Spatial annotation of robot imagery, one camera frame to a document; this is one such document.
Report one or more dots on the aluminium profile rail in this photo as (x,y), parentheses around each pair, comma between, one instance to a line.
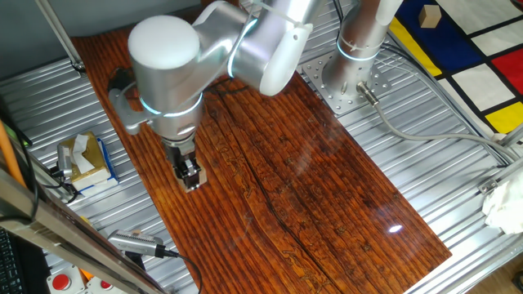
(512,136)

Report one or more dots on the grey box with red button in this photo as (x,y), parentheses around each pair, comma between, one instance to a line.
(61,281)
(105,285)

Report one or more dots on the orange pole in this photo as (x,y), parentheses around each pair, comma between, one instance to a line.
(8,153)

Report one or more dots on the silver camera with black plug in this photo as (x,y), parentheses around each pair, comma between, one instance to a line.
(135,243)

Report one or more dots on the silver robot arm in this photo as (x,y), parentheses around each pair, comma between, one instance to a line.
(171,73)

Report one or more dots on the blue and white tissue pack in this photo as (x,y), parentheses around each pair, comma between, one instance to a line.
(110,163)

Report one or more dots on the small wooden block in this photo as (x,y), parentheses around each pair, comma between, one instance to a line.
(202,177)

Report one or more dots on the aluminium frame beam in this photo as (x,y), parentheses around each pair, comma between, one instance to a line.
(61,241)

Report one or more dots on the gold tissue box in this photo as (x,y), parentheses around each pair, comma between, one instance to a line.
(94,163)

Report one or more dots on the white crumpled cloth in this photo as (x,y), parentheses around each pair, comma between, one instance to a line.
(504,208)

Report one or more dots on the black keyboard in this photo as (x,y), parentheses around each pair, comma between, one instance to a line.
(10,265)

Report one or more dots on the metal corner bracket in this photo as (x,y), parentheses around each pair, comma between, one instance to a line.
(488,186)

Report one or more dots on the wooden cube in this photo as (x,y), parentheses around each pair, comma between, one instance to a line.
(429,17)

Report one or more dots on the wrist camera with grey bracket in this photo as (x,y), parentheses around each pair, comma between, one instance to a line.
(126,118)

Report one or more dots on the colourful checked cloth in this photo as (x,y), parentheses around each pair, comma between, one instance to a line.
(449,41)

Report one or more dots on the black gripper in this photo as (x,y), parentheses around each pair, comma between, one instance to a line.
(175,154)

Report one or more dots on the silver camera with ribbed housing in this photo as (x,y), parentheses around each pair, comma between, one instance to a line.
(64,161)

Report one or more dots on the thin metal pole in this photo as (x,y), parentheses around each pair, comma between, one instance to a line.
(57,30)

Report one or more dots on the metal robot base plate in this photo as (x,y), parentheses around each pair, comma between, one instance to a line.
(318,73)

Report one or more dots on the glossy brown wooden board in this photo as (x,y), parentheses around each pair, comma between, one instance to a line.
(286,183)

